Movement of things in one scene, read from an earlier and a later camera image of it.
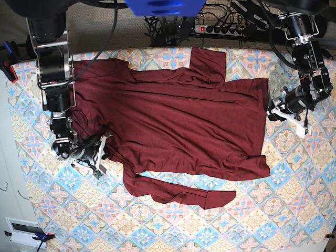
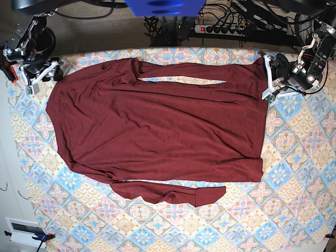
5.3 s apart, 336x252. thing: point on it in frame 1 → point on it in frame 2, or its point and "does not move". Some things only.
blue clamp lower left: [41, 237] does not move
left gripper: [91, 152] → [33, 69]
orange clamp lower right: [329, 235] does not move
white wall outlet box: [23, 230] does not move
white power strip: [219, 29] does not move
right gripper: [292, 106] → [284, 79]
